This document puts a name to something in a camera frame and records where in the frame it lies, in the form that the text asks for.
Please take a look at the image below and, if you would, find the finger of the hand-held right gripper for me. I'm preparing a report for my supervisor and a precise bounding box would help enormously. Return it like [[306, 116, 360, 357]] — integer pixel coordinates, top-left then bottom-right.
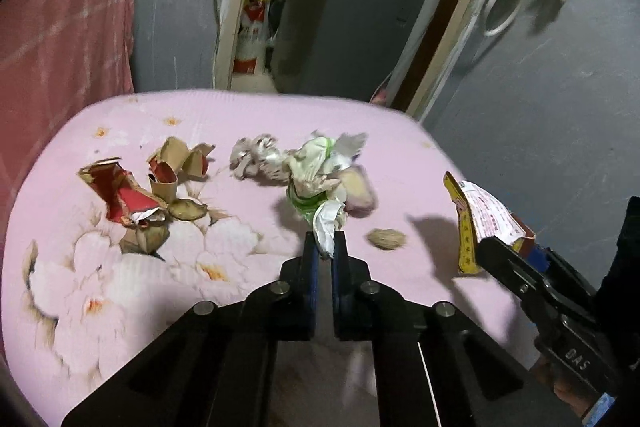
[[477, 236, 561, 303], [535, 247, 597, 303]]

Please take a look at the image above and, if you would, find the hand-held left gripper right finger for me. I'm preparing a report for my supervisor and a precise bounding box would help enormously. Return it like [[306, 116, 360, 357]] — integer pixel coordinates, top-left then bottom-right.
[[330, 231, 571, 427]]

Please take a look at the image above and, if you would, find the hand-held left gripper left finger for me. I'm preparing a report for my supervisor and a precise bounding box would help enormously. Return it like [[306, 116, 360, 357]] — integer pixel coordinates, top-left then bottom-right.
[[60, 231, 321, 427]]

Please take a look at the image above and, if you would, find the yellow and white paper packet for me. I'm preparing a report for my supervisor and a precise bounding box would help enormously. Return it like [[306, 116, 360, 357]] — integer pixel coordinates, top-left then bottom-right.
[[442, 171, 537, 279]]

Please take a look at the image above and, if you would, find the green white wrapper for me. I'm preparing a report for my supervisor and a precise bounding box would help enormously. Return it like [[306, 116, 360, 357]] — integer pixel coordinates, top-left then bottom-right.
[[284, 131, 371, 259]]

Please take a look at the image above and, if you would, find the white printed ribbon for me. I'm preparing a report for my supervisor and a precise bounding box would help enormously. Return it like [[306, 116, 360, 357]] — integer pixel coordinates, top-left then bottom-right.
[[228, 133, 292, 184]]

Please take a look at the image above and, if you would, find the person's right hand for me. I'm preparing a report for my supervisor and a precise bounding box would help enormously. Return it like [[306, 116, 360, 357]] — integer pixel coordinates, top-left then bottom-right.
[[532, 354, 603, 418]]

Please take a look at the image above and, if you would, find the brown walnut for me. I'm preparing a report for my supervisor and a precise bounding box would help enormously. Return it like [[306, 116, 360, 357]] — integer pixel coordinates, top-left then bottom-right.
[[367, 228, 406, 252]]

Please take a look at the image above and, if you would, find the small brown cardboard scrap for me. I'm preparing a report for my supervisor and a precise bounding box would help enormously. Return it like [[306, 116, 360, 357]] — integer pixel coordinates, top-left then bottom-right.
[[169, 199, 209, 222]]

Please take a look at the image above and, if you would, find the pink floral bedsheet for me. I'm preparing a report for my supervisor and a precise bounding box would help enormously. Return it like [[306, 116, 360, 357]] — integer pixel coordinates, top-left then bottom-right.
[[0, 89, 546, 427]]

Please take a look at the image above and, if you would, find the flat brown cardboard piece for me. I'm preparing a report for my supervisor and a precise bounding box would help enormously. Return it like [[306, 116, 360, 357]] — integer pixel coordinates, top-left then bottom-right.
[[120, 224, 172, 254]]

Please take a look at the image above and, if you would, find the torn brown cardboard box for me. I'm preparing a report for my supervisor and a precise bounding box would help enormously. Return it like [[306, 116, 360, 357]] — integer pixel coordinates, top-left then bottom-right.
[[147, 136, 217, 204]]

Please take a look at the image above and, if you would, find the torn red carton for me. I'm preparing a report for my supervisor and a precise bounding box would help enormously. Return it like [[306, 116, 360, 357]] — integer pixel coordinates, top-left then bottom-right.
[[78, 158, 169, 229]]

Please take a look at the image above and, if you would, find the red and white bag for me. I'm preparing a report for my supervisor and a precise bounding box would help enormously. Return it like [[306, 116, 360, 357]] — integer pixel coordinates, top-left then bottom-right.
[[233, 0, 272, 76]]

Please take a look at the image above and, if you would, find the grey metal cabinet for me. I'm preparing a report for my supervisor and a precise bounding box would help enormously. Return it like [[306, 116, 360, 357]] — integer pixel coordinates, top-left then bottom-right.
[[272, 0, 431, 100]]

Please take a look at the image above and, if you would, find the pink checked cloth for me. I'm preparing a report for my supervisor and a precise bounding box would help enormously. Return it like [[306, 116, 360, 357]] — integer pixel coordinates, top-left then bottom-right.
[[0, 0, 141, 208]]

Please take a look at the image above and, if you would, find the white wooden door frame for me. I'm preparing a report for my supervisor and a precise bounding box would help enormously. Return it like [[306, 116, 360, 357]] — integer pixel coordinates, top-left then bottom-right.
[[212, 0, 511, 122]]

